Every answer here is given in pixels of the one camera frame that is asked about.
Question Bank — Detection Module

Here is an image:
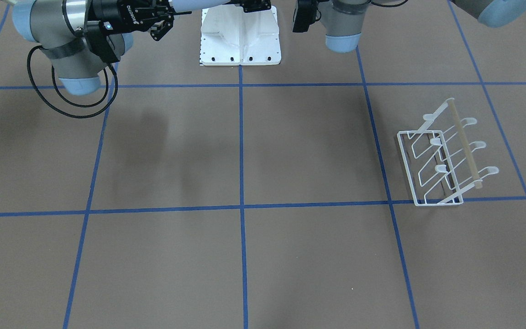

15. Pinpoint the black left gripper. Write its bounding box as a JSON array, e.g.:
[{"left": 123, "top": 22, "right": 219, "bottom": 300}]
[{"left": 240, "top": 0, "right": 321, "bottom": 33}]

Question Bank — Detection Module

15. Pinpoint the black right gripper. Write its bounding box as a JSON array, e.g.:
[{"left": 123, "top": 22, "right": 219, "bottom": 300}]
[{"left": 90, "top": 0, "right": 174, "bottom": 41}]

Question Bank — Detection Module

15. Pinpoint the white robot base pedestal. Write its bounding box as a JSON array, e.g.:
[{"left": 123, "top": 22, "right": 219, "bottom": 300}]
[{"left": 199, "top": 5, "right": 282, "bottom": 65}]

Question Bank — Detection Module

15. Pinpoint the black cable loop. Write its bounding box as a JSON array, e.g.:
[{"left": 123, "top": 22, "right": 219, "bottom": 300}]
[{"left": 27, "top": 45, "right": 119, "bottom": 119}]

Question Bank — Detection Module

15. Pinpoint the light blue plastic cup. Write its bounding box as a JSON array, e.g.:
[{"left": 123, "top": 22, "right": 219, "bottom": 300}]
[{"left": 169, "top": 0, "right": 232, "bottom": 13}]

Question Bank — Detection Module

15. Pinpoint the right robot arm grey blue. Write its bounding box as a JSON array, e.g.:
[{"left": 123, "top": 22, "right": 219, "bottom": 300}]
[{"left": 12, "top": 0, "right": 176, "bottom": 96}]

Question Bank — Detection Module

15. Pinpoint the white wire cup holder rack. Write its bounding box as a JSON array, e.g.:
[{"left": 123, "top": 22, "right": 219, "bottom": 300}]
[{"left": 396, "top": 97, "right": 499, "bottom": 207}]

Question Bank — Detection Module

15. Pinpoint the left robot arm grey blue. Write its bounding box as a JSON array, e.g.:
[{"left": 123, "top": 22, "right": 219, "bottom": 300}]
[{"left": 292, "top": 0, "right": 526, "bottom": 53}]

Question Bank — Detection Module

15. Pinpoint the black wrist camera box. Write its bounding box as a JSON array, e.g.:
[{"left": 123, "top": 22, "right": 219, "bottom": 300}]
[{"left": 83, "top": 21, "right": 120, "bottom": 63}]

